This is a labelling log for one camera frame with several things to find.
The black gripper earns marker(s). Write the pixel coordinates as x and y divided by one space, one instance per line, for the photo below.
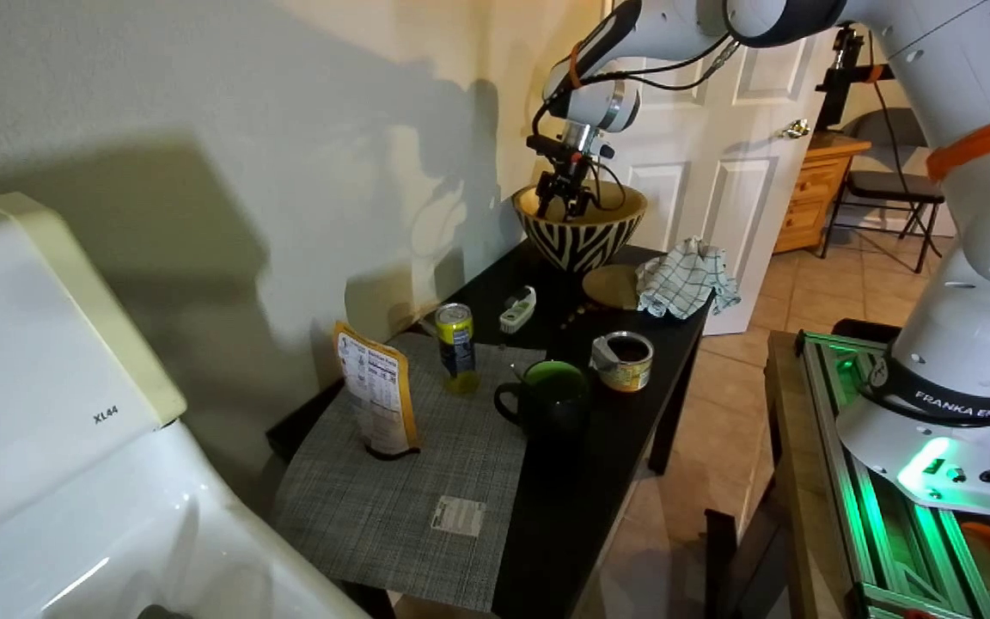
570 154

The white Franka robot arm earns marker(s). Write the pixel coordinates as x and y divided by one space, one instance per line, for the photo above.
979 230

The brown wooden zebra-pattern bowl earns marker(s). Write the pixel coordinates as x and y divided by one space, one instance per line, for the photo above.
584 234

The round wooden trivet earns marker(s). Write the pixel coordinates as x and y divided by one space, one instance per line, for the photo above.
611 286

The white checked dish towel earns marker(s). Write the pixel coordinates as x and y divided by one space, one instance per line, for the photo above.
686 281

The white panel door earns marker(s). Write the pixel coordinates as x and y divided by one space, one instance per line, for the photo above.
722 184

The small cream cup brown contents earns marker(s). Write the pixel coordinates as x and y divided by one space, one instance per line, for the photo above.
624 367

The green yellow drink can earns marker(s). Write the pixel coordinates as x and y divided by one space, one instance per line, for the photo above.
458 349

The dark green mug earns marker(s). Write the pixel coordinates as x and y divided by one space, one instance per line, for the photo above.
553 400

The wooden drawer cabinet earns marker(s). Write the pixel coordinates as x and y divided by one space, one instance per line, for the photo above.
816 193

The black side table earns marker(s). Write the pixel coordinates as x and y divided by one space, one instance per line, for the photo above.
598 459

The yellow stand-up pouch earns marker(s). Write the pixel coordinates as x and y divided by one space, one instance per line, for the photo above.
378 397

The black folding chair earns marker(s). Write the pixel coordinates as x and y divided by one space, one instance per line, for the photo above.
891 191

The grey checked placemat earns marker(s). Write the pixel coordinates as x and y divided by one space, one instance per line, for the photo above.
404 504

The white gas stove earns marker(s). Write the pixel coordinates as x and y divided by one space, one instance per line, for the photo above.
85 484

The black camera stand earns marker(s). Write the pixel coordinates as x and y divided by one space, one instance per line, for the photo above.
848 69

